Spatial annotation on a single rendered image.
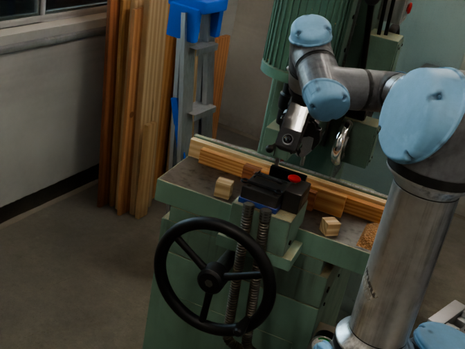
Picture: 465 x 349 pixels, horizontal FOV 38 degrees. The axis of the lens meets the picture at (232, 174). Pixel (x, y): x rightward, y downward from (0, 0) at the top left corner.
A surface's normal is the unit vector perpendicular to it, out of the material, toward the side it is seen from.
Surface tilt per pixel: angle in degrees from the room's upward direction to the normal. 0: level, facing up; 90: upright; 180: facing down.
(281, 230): 90
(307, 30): 30
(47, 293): 0
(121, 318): 0
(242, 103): 90
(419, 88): 83
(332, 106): 115
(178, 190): 90
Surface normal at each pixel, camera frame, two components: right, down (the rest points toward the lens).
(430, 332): 0.29, -0.87
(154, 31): 0.86, 0.30
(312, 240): -0.37, 0.34
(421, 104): -0.92, -0.15
